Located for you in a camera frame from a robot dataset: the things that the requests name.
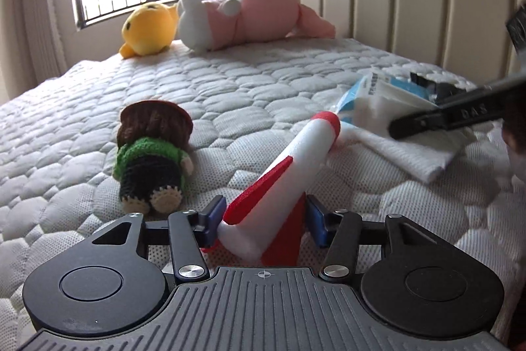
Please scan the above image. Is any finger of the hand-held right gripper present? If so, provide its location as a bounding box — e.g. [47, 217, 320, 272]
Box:
[388, 72, 526, 140]
[410, 72, 479, 105]

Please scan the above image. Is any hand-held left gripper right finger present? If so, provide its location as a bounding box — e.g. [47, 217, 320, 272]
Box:
[306, 195, 443, 282]

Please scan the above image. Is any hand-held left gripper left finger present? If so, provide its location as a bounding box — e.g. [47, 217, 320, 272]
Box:
[88, 196, 227, 282]

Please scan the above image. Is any blue white wipes packet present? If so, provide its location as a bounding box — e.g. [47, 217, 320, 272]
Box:
[331, 72, 446, 130]

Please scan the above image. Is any white red foam rocket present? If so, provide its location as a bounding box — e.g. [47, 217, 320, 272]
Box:
[201, 110, 342, 266]

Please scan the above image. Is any person's right hand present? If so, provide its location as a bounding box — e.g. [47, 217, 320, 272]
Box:
[502, 98, 526, 181]

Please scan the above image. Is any white folded cloth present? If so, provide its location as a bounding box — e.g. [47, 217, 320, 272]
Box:
[329, 120, 478, 183]

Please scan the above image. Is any beige padded headboard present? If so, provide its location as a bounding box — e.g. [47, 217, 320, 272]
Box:
[270, 0, 526, 89]

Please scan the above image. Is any crochet doll green sweater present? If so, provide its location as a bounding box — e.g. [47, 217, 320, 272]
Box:
[114, 100, 195, 219]

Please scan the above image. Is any white quilted mattress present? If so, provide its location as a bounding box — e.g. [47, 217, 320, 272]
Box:
[0, 35, 526, 337]

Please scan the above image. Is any pink white plush rabbit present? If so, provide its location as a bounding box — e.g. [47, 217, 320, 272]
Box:
[176, 0, 337, 55]

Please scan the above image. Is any yellow plush toy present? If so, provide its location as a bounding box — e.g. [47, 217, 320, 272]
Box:
[119, 3, 180, 59]

